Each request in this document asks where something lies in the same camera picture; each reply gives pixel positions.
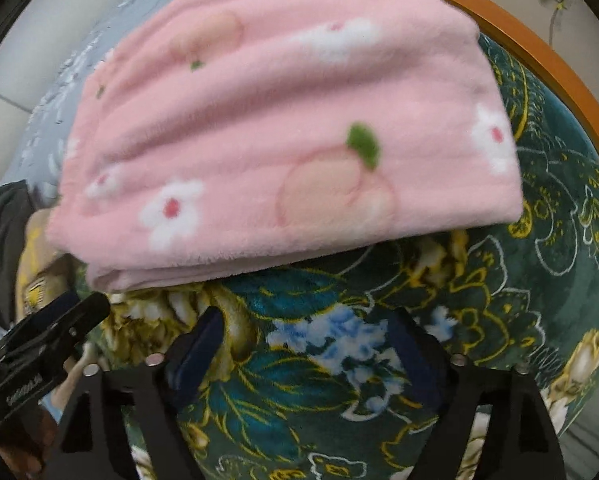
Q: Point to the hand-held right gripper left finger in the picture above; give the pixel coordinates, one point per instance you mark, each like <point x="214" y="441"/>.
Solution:
<point x="199" y="355"/>

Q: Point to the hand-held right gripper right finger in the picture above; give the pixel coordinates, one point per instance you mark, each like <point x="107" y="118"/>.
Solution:
<point x="410" y="360"/>

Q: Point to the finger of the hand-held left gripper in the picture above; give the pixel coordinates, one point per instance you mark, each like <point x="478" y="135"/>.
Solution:
<point x="64" y="322"/>

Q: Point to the pink floral fleece garment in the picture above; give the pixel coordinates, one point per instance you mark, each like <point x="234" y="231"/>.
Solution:
<point x="279" y="125"/>

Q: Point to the person's left hand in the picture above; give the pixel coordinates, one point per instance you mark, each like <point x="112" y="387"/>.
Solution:
<point x="14" y="452"/>

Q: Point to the green floral plush blanket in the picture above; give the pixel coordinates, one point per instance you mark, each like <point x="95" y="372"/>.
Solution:
<point x="329" y="410"/>

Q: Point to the dark grey garment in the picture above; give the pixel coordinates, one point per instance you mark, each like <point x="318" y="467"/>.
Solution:
<point x="1" y="250"/>

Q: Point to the grey daisy print quilt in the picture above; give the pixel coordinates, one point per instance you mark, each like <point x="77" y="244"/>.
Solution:
<point x="64" y="90"/>

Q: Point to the orange wooden bed frame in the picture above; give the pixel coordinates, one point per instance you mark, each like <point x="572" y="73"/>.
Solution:
<point x="554" y="55"/>

